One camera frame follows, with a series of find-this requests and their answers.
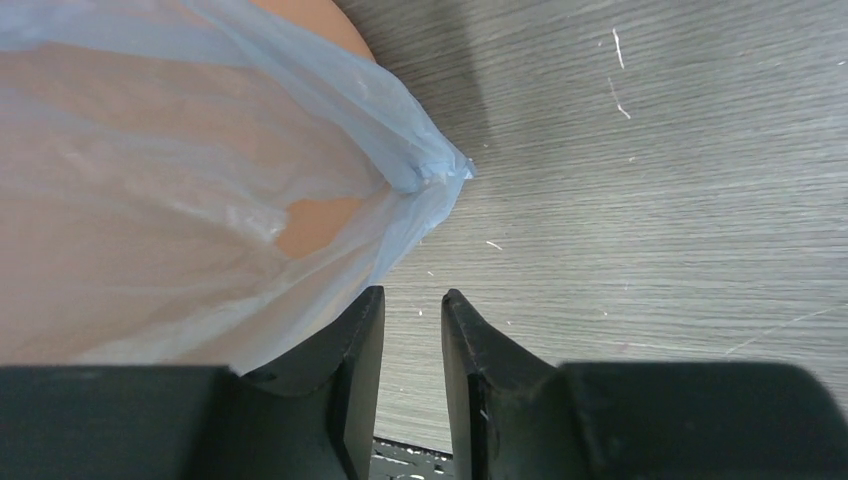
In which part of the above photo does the orange round trash bin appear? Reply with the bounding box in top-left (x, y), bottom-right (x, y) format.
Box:
top-left (254, 0), bottom-right (375, 259)

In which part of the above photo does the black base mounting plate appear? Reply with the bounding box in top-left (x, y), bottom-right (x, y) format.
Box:
top-left (369, 437), bottom-right (455, 480)

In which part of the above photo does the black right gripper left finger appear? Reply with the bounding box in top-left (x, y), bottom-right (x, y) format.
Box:
top-left (1, 286), bottom-right (385, 479)

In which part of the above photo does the light blue trash bag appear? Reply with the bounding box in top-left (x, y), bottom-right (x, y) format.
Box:
top-left (1, 1), bottom-right (474, 372)

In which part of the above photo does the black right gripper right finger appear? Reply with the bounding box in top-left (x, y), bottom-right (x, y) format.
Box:
top-left (441, 289), bottom-right (847, 479)

